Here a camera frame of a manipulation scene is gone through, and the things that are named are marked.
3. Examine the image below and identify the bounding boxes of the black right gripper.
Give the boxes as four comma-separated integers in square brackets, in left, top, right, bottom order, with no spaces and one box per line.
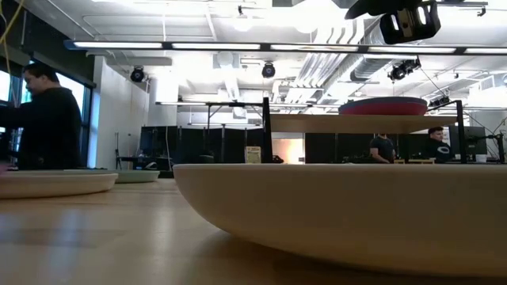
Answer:
[344,0,441,45]

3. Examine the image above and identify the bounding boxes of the pink plate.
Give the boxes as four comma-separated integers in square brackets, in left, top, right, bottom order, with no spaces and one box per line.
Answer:
[338,101,429,116]

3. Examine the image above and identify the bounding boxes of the cream plate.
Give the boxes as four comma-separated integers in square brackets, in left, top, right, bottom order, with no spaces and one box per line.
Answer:
[0,169,119,200]
[173,163,507,278]

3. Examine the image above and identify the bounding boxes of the green plate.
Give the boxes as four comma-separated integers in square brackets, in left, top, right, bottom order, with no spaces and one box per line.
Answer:
[65,169,161,184]

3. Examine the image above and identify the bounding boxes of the wooden shelf with black legs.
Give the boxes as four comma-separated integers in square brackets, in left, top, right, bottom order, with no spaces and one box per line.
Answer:
[261,97,468,165]

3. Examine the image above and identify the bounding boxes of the black ceiling spotlight cluster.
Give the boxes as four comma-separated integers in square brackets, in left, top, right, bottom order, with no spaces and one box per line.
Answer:
[387,58,422,82]

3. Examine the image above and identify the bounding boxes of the person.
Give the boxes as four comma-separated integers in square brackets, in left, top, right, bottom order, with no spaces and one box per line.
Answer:
[0,63,83,171]
[369,133,397,164]
[425,126,453,163]

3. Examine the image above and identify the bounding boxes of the wooden bench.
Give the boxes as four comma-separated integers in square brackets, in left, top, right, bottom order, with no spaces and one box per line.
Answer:
[394,158,436,165]

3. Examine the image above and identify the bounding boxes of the black computer monitor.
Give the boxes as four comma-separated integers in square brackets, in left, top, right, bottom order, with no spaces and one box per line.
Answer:
[448,125,488,156]

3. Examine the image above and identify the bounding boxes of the yellow sign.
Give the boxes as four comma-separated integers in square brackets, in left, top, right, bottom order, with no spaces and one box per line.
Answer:
[244,146,262,164]

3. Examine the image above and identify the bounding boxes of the black room partition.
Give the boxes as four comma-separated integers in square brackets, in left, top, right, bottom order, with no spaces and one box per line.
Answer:
[139,125,265,171]

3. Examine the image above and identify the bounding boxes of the long ceiling light bar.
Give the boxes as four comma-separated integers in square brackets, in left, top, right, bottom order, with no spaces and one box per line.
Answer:
[63,39,507,55]

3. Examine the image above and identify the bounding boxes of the black tripod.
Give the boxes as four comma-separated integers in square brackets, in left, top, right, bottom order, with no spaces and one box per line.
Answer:
[114,132,123,170]

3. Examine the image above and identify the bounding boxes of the ribbed silver air duct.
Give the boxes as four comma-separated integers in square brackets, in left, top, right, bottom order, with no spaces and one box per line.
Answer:
[350,55,397,82]

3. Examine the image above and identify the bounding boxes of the black metal frame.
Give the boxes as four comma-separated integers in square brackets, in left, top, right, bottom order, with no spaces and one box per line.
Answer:
[154,101,265,165]

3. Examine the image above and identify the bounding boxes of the large window black frame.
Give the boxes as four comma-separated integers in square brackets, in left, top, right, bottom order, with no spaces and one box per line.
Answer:
[0,59,94,169]

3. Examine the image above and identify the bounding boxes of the yellow hanging cable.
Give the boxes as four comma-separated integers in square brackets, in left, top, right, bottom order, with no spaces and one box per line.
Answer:
[0,0,25,108]

